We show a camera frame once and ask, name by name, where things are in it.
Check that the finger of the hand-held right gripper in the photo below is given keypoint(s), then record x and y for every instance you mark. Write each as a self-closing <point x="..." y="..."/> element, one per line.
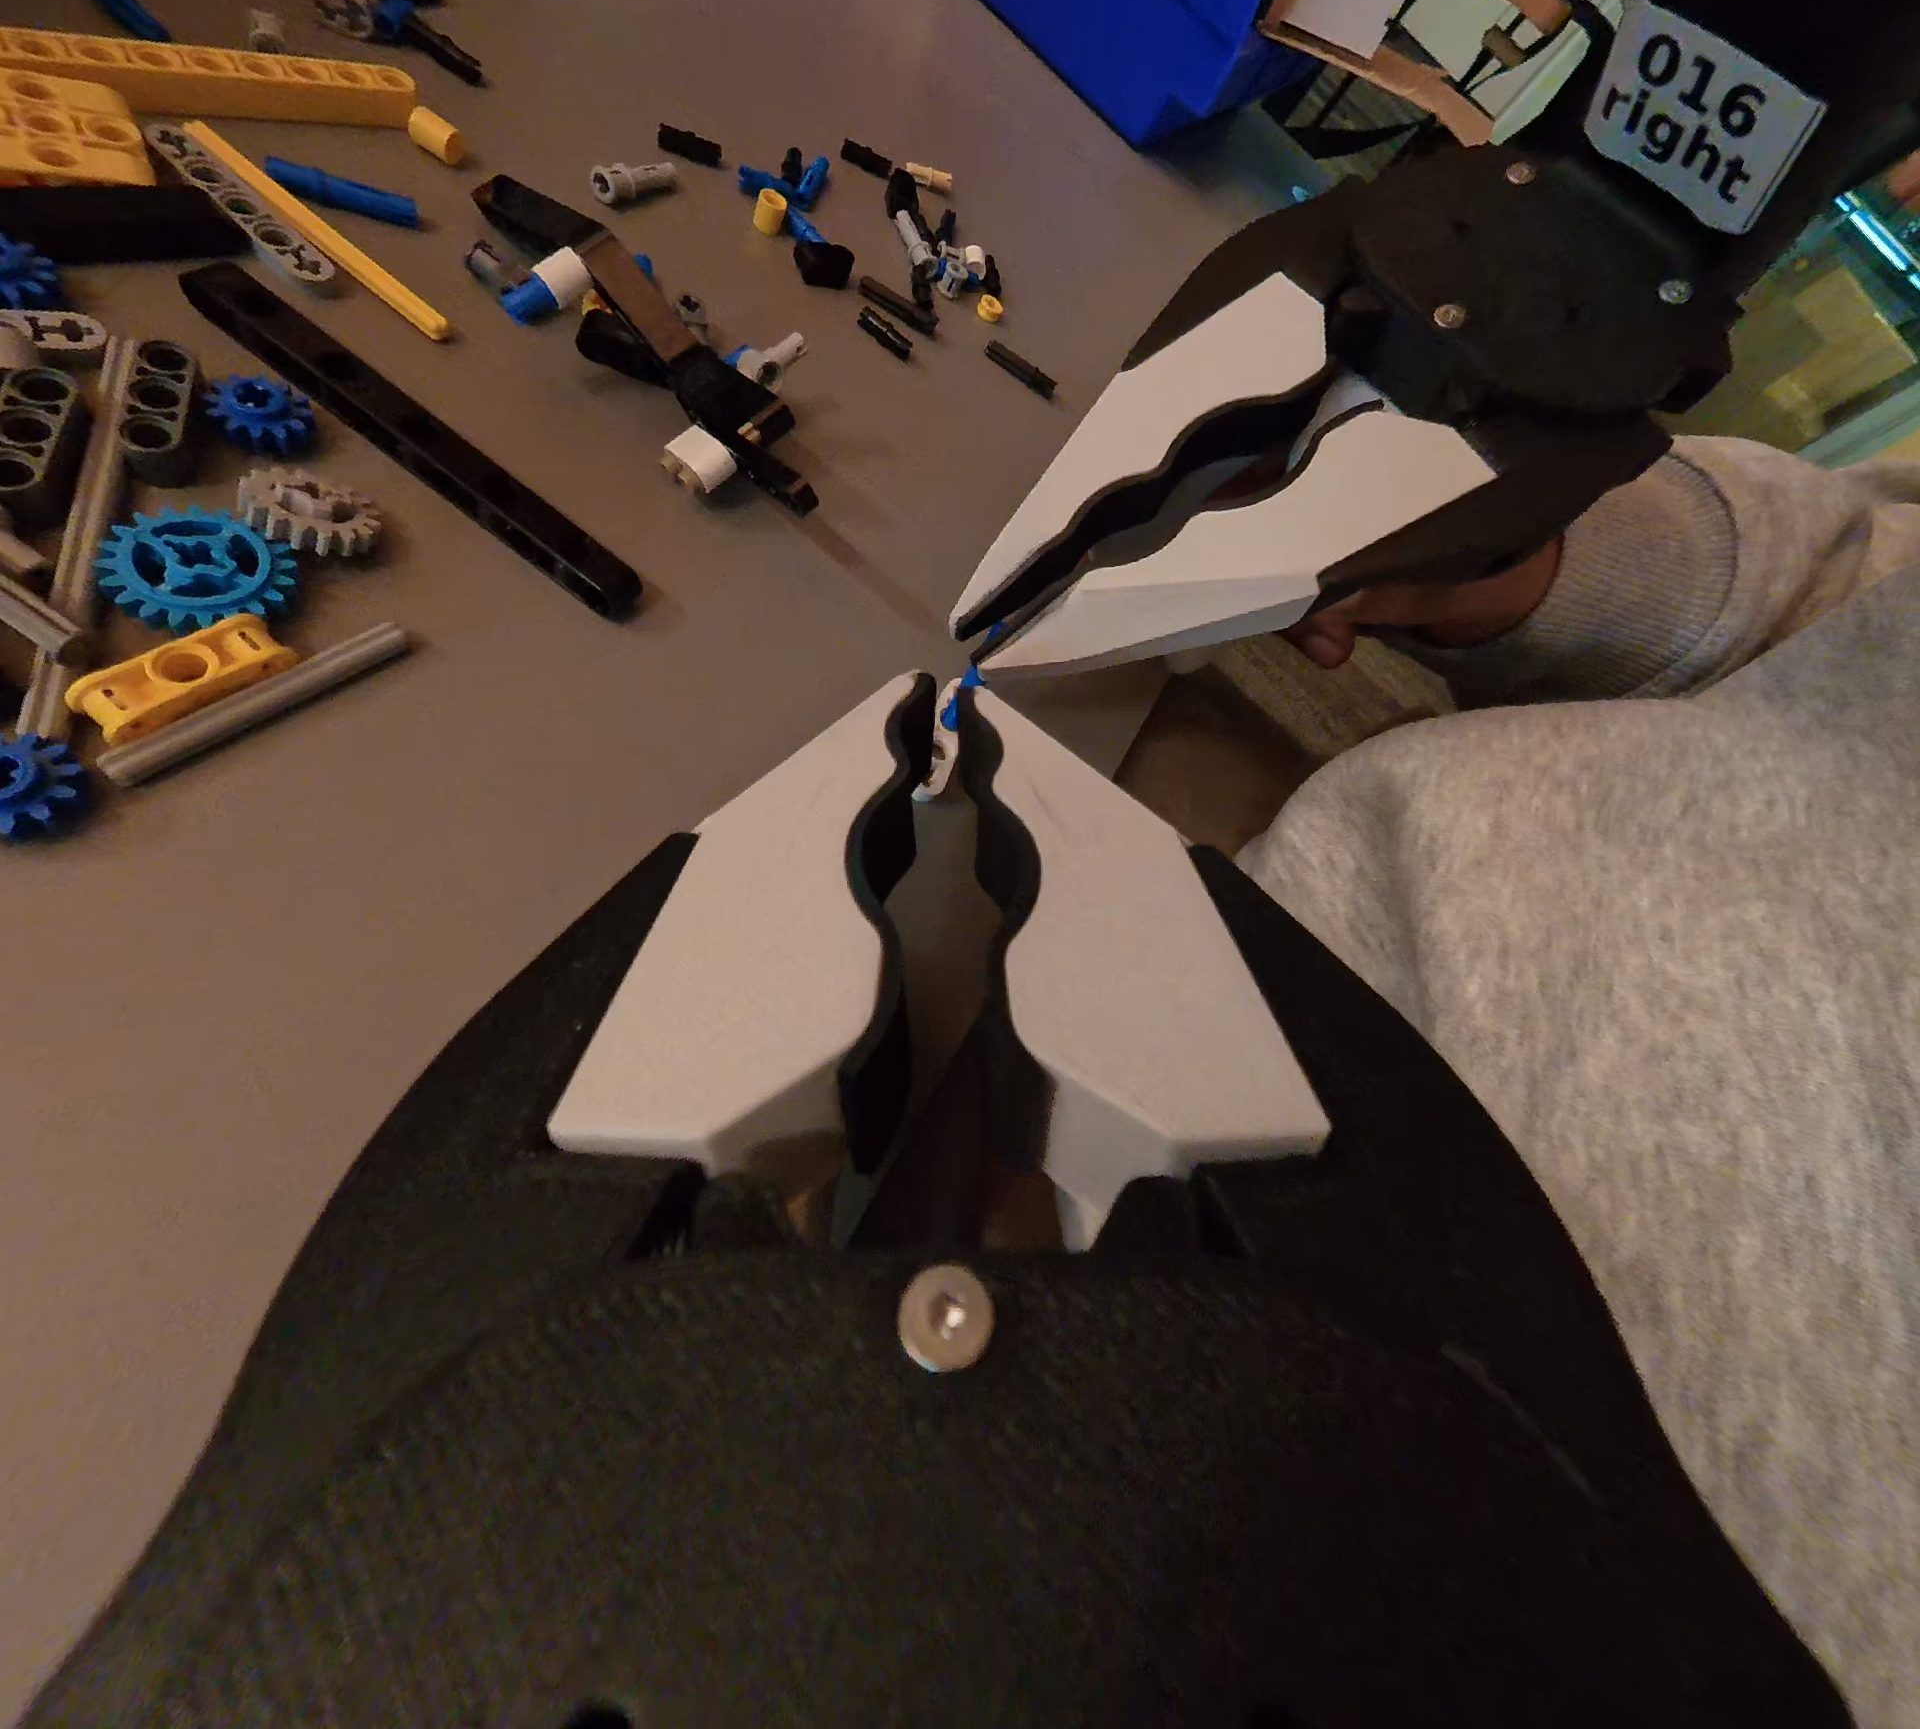
<point x="1158" y="409"/>
<point x="1290" y="544"/>

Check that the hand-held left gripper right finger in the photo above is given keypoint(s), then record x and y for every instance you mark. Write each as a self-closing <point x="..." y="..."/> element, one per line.
<point x="1158" y="993"/>

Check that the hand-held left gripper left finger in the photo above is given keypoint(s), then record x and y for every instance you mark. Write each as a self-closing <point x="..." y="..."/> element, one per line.
<point x="720" y="978"/>

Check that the small light grey lego liftarm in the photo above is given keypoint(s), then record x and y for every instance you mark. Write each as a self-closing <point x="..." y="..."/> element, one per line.
<point x="934" y="763"/>

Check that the blue lego pin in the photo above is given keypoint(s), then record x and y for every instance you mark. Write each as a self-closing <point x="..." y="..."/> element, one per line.
<point x="964" y="683"/>

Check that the person's right forearm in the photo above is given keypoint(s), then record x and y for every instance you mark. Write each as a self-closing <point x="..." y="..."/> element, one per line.
<point x="1680" y="544"/>

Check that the scattered small lego pins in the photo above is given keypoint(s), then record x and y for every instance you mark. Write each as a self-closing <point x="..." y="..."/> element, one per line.
<point x="818" y="266"/>

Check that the grey lego pin with bush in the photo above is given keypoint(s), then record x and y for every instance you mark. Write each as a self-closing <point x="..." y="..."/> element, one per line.
<point x="629" y="184"/>

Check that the long black lego beam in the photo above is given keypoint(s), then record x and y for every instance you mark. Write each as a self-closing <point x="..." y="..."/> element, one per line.
<point x="418" y="438"/>

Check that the yellow lego connector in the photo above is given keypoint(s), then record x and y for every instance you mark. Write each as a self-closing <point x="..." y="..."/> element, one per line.
<point x="181" y="670"/>

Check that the grey lego gear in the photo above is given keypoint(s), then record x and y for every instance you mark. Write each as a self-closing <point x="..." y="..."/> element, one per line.
<point x="311" y="507"/>

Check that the large blue lego gear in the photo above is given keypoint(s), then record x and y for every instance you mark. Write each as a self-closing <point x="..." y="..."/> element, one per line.
<point x="195" y="567"/>

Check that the small blue lego gear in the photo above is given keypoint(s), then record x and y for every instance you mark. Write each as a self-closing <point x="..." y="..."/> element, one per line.
<point x="256" y="409"/>
<point x="22" y="275"/>
<point x="24" y="784"/>

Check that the short yellow lego cylinder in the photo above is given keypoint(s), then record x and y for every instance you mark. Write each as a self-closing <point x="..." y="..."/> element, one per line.
<point x="435" y="136"/>

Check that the long grey lego axle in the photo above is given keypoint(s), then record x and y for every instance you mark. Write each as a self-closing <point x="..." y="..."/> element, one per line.
<point x="33" y="613"/>
<point x="87" y="512"/>

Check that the dark grey lego beam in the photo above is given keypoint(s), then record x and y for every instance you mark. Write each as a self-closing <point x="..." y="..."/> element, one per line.
<point x="35" y="438"/>
<point x="158" y="409"/>

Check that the grey lego tee connector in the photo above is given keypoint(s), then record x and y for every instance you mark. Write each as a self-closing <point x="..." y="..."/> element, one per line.
<point x="15" y="548"/>

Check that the yellow lego axle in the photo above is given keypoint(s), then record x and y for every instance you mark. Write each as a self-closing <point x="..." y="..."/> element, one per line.
<point x="322" y="234"/>

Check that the small black blue lego assembly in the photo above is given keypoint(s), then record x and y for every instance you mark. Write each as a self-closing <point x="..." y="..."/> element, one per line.
<point x="394" y="16"/>

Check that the thin grey lego liftarm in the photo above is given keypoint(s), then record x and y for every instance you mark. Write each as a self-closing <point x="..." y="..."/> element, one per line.
<point x="242" y="198"/>

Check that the long light grey lego liftarm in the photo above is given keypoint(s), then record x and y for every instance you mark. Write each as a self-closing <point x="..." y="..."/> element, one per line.
<point x="35" y="335"/>

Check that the tiny grey lego connector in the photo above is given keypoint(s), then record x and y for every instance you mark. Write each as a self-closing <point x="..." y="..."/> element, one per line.
<point x="268" y="31"/>

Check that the thick black lego beam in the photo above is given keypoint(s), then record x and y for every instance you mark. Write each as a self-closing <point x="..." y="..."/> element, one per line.
<point x="105" y="225"/>

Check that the long yellow lego beam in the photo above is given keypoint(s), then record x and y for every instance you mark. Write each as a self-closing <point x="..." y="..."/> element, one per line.
<point x="212" y="74"/>

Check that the person's right hand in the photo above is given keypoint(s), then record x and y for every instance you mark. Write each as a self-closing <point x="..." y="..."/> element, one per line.
<point x="1440" y="609"/>

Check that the person's grey sweater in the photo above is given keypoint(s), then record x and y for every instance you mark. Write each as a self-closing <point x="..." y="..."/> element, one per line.
<point x="1574" y="1084"/>

